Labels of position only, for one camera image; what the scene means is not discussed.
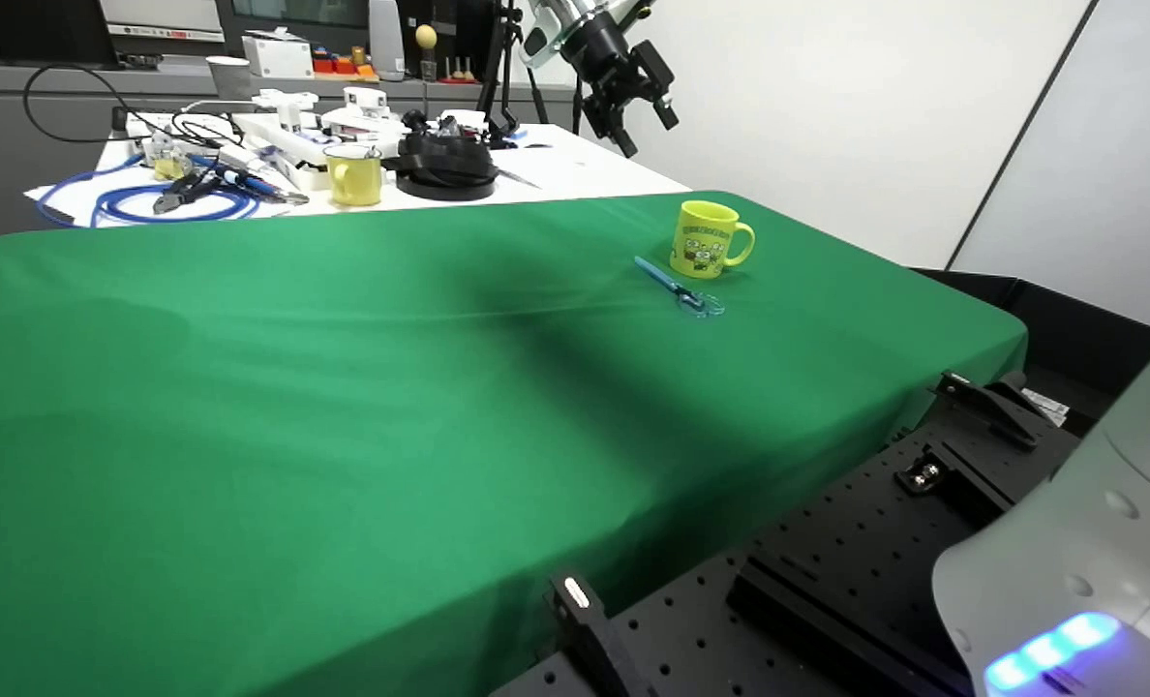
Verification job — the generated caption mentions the black angled mount bracket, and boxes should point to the black angled mount bracket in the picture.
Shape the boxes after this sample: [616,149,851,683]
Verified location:
[937,368,1069,453]

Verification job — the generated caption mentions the green tablecloth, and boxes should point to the green tablecloth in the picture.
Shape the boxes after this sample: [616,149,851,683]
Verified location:
[0,191,1030,697]

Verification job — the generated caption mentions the black camera tripod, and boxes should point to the black camera tripod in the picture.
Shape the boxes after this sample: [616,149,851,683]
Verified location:
[474,0,550,137]

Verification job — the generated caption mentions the black clamp with white tip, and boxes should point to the black clamp with white tip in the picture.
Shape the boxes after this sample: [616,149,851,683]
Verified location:
[545,573,630,697]

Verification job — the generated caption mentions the thin black cable loop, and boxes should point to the thin black cable loop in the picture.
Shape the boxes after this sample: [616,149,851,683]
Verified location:
[21,57,167,153]

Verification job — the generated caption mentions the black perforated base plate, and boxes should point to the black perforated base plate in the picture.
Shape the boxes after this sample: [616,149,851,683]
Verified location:
[493,372,1084,697]

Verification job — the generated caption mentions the dark background monitor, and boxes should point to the dark background monitor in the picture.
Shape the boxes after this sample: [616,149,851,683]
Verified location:
[0,0,121,69]

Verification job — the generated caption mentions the translucent yellow plastic cup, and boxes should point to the translucent yellow plastic cup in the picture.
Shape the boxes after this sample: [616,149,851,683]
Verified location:
[320,138,389,211]

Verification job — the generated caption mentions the yellow printed mug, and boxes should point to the yellow printed mug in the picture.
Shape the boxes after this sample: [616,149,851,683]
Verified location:
[667,198,758,282]

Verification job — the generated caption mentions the small red toy items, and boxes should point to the small red toy items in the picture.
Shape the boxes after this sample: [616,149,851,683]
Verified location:
[315,47,378,78]

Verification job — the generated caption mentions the white handheld tool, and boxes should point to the white handheld tool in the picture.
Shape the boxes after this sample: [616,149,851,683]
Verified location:
[170,113,315,211]

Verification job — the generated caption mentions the white cylindrical device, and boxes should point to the white cylindrical device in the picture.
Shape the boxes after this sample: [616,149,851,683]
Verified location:
[368,0,411,82]

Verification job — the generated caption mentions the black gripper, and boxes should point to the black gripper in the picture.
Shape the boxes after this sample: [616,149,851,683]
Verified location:
[559,13,687,164]

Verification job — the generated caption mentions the blue cable loop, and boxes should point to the blue cable loop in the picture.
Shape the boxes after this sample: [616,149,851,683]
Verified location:
[31,153,266,234]

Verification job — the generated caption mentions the white lidded container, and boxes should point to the white lidded container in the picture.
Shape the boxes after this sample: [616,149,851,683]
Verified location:
[238,29,316,86]

